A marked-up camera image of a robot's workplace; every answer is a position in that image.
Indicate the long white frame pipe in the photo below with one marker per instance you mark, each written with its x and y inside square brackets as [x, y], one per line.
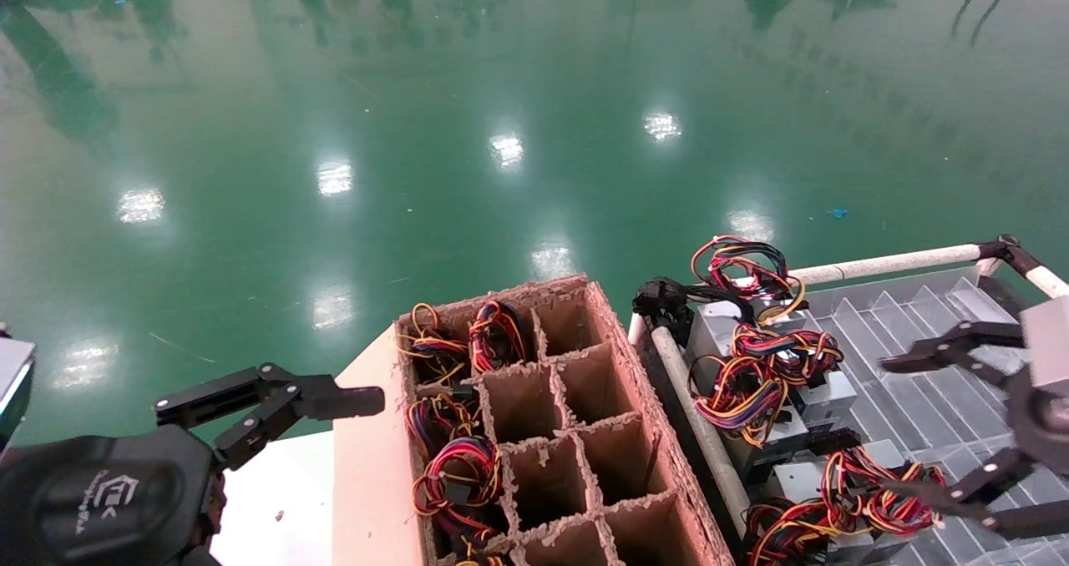
[681, 374]

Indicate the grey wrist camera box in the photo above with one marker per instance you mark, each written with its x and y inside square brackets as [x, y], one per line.
[12, 382]
[1048, 341]

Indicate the clear plastic divider tray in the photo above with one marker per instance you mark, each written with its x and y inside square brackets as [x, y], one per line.
[919, 399]

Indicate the brown cardboard divider box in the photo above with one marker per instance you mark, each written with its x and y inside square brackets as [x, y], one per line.
[585, 382]

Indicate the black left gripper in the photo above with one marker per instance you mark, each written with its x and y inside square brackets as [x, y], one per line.
[100, 499]

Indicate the short white frame pipe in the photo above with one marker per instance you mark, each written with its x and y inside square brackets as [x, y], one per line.
[1052, 282]

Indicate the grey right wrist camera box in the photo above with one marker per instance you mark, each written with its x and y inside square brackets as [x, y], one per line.
[1048, 341]

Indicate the black pipe corner connector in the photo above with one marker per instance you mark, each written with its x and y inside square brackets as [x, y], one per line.
[660, 299]
[1010, 253]

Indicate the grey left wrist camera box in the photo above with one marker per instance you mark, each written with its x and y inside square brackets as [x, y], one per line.
[12, 382]

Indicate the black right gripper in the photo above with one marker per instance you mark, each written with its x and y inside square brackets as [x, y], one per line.
[1044, 424]

